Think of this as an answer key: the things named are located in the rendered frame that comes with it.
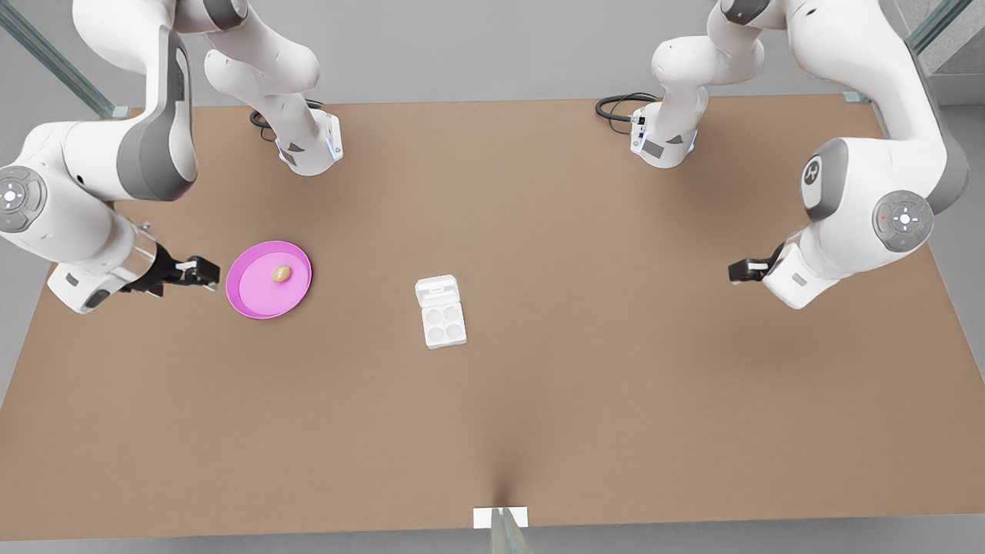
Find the white egg box lid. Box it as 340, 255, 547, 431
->
414, 274, 462, 309

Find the white egg box base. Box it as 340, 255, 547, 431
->
421, 299, 468, 351

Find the pink round plate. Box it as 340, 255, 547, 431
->
225, 240, 313, 320

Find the black cable loop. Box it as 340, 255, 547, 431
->
249, 98, 325, 144
595, 92, 661, 136

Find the silver frame post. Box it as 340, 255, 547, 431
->
907, 0, 975, 55
490, 508, 533, 554
0, 0, 116, 118

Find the white post foot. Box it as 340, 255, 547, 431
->
472, 506, 530, 529

